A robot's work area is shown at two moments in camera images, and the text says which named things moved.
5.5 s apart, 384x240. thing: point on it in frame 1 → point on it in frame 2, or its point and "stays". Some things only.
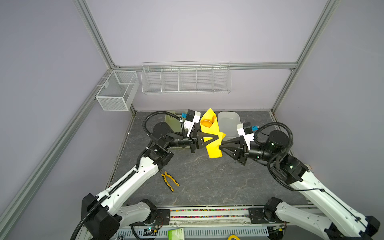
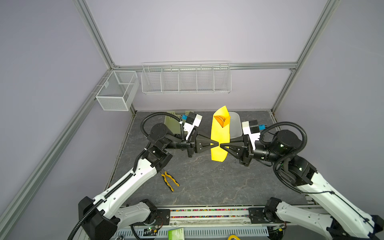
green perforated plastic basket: (174, 124) stays
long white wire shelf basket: (186, 77) stays
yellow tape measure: (234, 236) stays
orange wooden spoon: (207, 123) → (222, 121)
